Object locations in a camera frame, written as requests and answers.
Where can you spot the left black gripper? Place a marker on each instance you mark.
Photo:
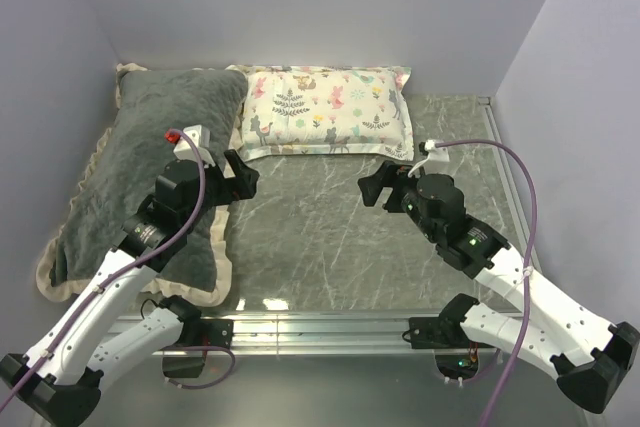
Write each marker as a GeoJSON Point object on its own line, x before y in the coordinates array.
{"type": "Point", "coordinates": [246, 177]}

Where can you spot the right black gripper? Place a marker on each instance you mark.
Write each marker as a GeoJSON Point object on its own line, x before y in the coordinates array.
{"type": "Point", "coordinates": [388, 173]}

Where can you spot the grey plush pillowcase cream ruffle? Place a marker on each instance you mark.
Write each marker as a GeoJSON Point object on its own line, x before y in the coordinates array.
{"type": "Point", "coordinates": [122, 171]}

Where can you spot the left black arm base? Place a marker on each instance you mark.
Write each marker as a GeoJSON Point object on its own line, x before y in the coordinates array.
{"type": "Point", "coordinates": [200, 340]}

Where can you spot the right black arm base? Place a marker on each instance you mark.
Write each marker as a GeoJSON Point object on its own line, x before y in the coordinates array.
{"type": "Point", "coordinates": [457, 359]}

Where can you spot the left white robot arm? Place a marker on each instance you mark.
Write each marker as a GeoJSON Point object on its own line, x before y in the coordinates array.
{"type": "Point", "coordinates": [63, 376]}

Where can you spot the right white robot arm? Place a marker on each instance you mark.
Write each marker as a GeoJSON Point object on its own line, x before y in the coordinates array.
{"type": "Point", "coordinates": [586, 355]}

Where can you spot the animal print pillow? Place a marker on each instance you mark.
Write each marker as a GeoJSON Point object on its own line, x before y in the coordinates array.
{"type": "Point", "coordinates": [314, 110]}

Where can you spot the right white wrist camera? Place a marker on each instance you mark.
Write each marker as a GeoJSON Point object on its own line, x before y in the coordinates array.
{"type": "Point", "coordinates": [436, 160]}

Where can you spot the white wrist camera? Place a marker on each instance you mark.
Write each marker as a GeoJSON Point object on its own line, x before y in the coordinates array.
{"type": "Point", "coordinates": [436, 160]}
{"type": "Point", "coordinates": [192, 139]}

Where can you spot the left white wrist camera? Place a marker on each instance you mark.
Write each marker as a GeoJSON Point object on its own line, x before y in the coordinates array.
{"type": "Point", "coordinates": [192, 139]}

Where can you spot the aluminium mounting rail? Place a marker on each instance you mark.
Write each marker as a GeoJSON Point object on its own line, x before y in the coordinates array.
{"type": "Point", "coordinates": [340, 333]}

